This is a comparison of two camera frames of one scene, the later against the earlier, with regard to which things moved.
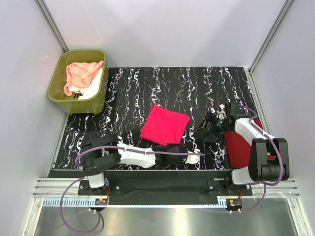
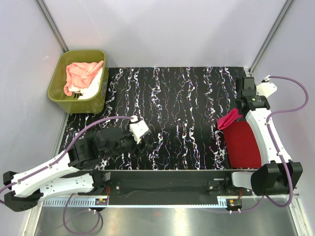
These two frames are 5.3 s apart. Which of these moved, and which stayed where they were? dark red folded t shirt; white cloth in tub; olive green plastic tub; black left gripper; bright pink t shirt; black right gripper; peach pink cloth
Moved: bright pink t shirt; black right gripper; black left gripper
Stayed: white cloth in tub; peach pink cloth; dark red folded t shirt; olive green plastic tub
